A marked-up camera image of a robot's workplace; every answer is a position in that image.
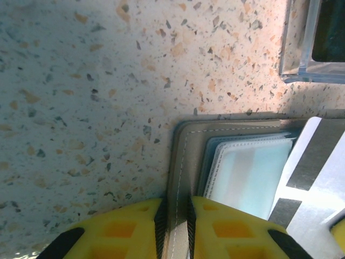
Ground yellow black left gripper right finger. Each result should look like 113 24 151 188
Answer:
188 195 313 259

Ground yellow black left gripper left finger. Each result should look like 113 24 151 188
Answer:
37 198 168 259

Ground silver credit card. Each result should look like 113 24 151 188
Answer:
268 116 345 259

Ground grey card holder wallet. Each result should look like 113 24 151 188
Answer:
168 111 345 259

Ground clear acrylic card box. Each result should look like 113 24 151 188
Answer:
279 0 345 85

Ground teal card stack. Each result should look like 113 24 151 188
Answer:
311 0 345 65

